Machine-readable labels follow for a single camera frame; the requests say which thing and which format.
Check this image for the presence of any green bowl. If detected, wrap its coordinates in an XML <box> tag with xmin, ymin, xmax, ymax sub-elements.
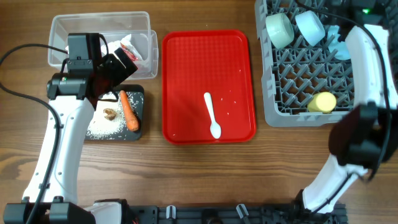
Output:
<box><xmin>266</xmin><ymin>13</ymin><xmax>295</xmax><ymax>49</ymax></box>

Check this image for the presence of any orange carrot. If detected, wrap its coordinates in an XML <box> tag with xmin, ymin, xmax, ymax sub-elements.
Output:
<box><xmin>119</xmin><ymin>90</ymin><xmax>140</xmax><ymax>131</ymax></box>

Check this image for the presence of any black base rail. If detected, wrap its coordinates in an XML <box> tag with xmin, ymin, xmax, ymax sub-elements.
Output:
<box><xmin>130</xmin><ymin>203</ymin><xmax>349</xmax><ymax>224</ymax></box>

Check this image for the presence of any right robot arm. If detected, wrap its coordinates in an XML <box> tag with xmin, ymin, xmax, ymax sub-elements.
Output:
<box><xmin>280</xmin><ymin>1</ymin><xmax>397</xmax><ymax>223</ymax></box>

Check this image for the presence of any white plastic spoon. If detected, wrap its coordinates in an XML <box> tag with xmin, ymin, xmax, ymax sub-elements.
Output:
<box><xmin>203</xmin><ymin>92</ymin><xmax>221</xmax><ymax>139</ymax></box>

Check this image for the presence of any white napkin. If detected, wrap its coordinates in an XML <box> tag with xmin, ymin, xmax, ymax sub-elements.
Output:
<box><xmin>101</xmin><ymin>34</ymin><xmax>144</xmax><ymax>61</ymax></box>

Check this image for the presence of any yellow cup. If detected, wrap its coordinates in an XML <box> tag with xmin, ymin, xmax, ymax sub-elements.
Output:
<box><xmin>307</xmin><ymin>92</ymin><xmax>337</xmax><ymax>114</ymax></box>

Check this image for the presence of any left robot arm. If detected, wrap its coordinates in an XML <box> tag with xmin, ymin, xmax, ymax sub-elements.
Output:
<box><xmin>1</xmin><ymin>33</ymin><xmax>137</xmax><ymax>223</ymax></box>

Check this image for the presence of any white rice pile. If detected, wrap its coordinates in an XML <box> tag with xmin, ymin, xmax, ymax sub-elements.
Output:
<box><xmin>85</xmin><ymin>90</ymin><xmax>144</xmax><ymax>140</ymax></box>

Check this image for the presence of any red serving tray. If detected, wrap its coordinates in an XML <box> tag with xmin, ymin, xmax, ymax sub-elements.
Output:
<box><xmin>162</xmin><ymin>30</ymin><xmax>256</xmax><ymax>144</ymax></box>

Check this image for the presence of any black plastic tray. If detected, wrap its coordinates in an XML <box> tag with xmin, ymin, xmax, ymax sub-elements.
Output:
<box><xmin>83</xmin><ymin>83</ymin><xmax>145</xmax><ymax>141</ymax></box>

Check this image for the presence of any clear plastic bin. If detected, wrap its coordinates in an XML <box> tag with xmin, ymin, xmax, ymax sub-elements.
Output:
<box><xmin>49</xmin><ymin>11</ymin><xmax>159</xmax><ymax>80</ymax></box>

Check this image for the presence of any light blue bowl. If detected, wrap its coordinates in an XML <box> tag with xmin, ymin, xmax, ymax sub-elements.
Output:
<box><xmin>295</xmin><ymin>11</ymin><xmax>326</xmax><ymax>47</ymax></box>

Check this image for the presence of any brown food scrap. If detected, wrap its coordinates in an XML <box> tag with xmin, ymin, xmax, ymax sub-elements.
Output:
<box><xmin>103</xmin><ymin>108</ymin><xmax>118</xmax><ymax>121</ymax></box>

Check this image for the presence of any red foil wrapper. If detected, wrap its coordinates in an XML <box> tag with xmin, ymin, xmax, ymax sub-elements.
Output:
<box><xmin>120</xmin><ymin>43</ymin><xmax>138</xmax><ymax>62</ymax></box>

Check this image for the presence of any light blue plate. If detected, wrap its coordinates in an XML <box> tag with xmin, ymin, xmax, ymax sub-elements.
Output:
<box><xmin>326</xmin><ymin>26</ymin><xmax>351</xmax><ymax>60</ymax></box>

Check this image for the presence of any grey dishwasher rack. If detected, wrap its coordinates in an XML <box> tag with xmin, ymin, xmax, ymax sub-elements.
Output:
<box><xmin>254</xmin><ymin>0</ymin><xmax>398</xmax><ymax>128</ymax></box>

